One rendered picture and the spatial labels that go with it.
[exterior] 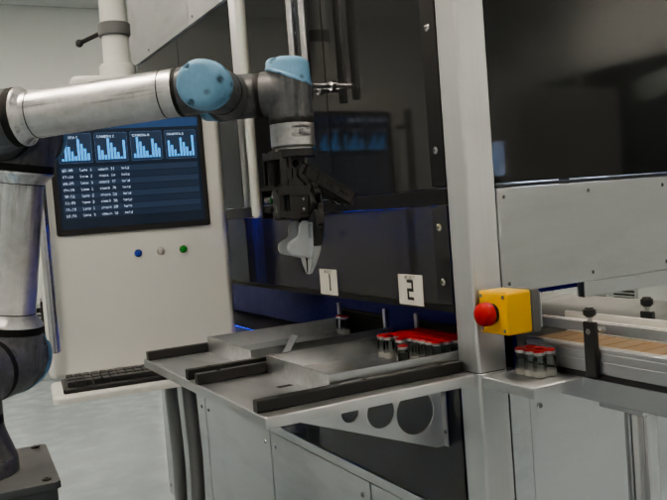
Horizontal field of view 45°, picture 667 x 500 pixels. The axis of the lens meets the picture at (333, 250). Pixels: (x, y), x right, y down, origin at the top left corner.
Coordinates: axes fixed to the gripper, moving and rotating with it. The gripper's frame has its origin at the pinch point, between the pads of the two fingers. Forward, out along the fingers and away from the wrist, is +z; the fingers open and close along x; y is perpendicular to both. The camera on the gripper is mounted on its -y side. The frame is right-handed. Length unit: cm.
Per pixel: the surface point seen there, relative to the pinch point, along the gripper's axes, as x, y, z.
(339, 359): -19.4, -14.8, 21.0
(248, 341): -54, -9, 20
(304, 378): -3.6, 1.3, 19.9
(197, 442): -97, -9, 55
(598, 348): 30.5, -34.7, 15.6
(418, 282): -3.8, -24.5, 5.4
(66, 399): -70, 30, 30
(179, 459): -98, -4, 59
